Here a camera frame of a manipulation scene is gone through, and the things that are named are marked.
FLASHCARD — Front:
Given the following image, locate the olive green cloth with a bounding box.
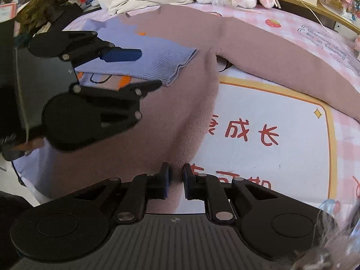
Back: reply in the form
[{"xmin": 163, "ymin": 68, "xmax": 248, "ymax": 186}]
[{"xmin": 15, "ymin": 0, "xmax": 69, "ymax": 34}]

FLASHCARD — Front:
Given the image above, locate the purple and brown sweater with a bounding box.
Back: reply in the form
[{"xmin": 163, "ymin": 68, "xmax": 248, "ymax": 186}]
[{"xmin": 12, "ymin": 4, "xmax": 360, "ymax": 214}]

